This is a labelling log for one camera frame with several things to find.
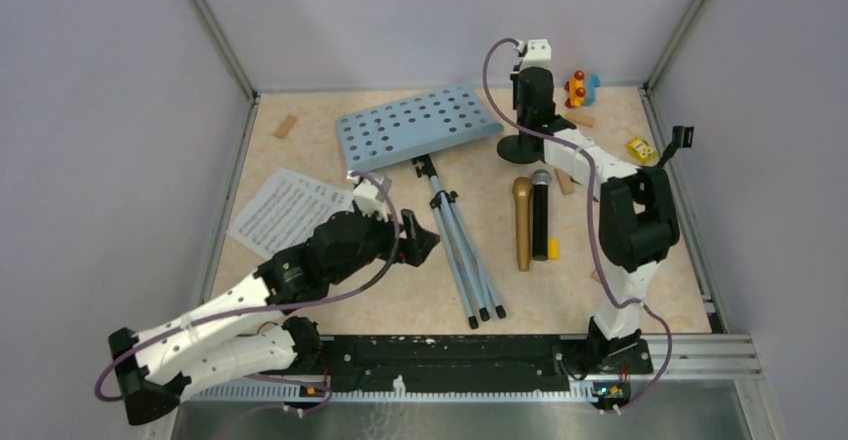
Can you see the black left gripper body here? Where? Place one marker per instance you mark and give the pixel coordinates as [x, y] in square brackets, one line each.
[388, 240]

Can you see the sheet music page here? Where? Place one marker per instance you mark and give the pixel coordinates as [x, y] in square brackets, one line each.
[337, 199]
[284, 213]

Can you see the light blue music stand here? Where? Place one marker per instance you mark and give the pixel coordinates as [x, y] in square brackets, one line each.
[415, 128]

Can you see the gold microphone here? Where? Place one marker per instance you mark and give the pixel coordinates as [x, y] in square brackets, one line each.
[521, 193]

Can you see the silver black microphone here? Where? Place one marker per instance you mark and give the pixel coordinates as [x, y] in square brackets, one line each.
[540, 180]

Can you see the black stand for silver microphone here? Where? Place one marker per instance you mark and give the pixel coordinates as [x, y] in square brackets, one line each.
[520, 149]

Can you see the black stand for gold microphone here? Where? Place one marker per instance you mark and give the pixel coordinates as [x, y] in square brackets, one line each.
[682, 138]

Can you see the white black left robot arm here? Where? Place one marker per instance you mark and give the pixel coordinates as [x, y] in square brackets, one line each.
[252, 327]

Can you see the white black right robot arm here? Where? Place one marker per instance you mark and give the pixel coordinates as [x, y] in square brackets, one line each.
[632, 215]

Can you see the yellow toy brick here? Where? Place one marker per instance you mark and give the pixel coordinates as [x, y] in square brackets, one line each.
[553, 249]

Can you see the wooden block back left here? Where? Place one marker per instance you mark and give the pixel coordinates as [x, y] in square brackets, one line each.
[285, 127]

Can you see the wooden block by cards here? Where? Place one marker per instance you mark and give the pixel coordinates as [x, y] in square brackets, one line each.
[565, 182]

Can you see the colourful toy block figure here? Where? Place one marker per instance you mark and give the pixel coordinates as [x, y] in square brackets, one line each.
[581, 89]

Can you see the yellow small toy box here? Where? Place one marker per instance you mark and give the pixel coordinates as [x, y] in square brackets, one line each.
[641, 150]

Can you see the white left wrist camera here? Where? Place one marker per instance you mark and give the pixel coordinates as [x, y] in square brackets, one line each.
[369, 194]

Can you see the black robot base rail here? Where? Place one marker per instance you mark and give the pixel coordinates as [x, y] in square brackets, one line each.
[497, 364]

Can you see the wooden block near back wall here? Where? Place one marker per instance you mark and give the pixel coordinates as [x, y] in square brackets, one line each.
[582, 119]

